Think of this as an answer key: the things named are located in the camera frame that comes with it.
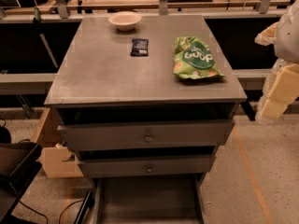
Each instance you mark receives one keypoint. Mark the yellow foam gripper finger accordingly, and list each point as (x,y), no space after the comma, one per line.
(280,89)
(267,36)

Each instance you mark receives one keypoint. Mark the green rice chip bag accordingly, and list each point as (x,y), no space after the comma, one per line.
(193,59)

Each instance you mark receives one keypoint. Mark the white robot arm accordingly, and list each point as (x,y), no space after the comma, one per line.
(287,36)

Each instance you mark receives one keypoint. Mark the grey top drawer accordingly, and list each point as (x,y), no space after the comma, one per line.
(112,136)

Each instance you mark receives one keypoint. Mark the grey drawer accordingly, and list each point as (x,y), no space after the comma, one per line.
(173,165)
(160,199)
(112,136)

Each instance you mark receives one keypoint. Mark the grey drawer cabinet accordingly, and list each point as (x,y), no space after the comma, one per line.
(100,82)

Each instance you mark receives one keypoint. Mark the grey bottom drawer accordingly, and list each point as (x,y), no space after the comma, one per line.
(160,199)

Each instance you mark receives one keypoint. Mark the grey middle drawer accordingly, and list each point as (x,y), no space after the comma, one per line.
(173,165)

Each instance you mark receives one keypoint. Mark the dark blue snack packet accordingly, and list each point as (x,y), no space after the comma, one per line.
(139,47)

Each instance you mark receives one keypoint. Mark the white ceramic bowl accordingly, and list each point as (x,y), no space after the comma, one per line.
(125,20)

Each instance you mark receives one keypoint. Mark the wooden crate on floor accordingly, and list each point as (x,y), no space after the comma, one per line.
(57,161)

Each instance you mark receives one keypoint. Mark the black bin on left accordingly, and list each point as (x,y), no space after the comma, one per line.
(18,168)

